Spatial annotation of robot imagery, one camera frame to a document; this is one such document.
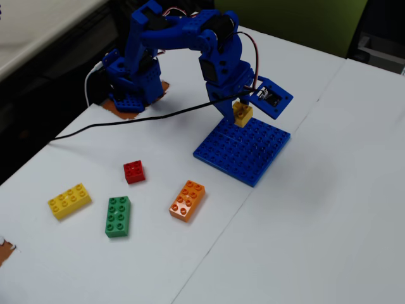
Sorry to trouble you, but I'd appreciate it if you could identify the white power cable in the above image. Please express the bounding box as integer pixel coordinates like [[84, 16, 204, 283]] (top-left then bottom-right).
[[83, 61, 106, 107]]

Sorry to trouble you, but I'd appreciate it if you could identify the yellow 2x2 toy block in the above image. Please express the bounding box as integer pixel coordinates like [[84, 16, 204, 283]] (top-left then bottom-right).
[[232, 101, 254, 129]]

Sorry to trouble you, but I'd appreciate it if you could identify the red 2x2 toy block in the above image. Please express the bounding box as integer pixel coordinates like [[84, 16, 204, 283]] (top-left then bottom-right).
[[123, 160, 147, 185]]

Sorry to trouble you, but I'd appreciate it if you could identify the yellow 2x4 toy block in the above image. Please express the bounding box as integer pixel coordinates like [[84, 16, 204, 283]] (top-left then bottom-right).
[[47, 182, 93, 221]]

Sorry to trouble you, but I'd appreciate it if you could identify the red white servo wire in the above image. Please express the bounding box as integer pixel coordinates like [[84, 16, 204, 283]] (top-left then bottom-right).
[[161, 6, 199, 19], [235, 30, 261, 92]]

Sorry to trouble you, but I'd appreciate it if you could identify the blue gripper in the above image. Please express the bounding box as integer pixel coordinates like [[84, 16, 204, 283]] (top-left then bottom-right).
[[198, 50, 256, 126]]

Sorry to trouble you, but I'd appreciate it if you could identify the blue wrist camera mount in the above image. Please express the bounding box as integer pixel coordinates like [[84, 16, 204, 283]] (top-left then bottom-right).
[[248, 75, 294, 120]]

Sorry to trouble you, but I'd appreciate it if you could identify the blue 8x8 studded baseplate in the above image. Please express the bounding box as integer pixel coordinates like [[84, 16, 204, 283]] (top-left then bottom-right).
[[192, 117, 292, 188]]

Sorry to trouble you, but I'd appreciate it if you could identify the green partition panel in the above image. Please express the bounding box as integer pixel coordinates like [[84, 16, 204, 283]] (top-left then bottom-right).
[[214, 0, 370, 60]]

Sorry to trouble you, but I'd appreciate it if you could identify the white side table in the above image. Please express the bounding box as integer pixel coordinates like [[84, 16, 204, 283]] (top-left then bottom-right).
[[0, 0, 109, 82]]

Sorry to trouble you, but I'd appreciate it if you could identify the green 2x4 toy block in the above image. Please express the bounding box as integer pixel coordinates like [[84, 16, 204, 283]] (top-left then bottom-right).
[[104, 195, 132, 239]]

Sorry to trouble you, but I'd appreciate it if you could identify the black camera cable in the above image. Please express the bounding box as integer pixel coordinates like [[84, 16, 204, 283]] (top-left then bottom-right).
[[47, 89, 254, 145]]

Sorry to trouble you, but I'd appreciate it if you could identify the orange 2x4 toy block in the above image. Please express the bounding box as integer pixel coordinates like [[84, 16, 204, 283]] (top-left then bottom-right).
[[168, 179, 206, 224]]

